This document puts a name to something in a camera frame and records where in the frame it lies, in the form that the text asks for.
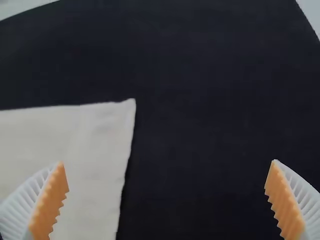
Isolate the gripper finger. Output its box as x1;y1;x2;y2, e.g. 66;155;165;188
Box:
0;160;70;240
264;158;320;240

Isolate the pale towel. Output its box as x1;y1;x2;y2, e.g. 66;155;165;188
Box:
0;98;137;240

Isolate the black mat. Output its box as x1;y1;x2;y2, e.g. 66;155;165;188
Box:
0;0;320;240

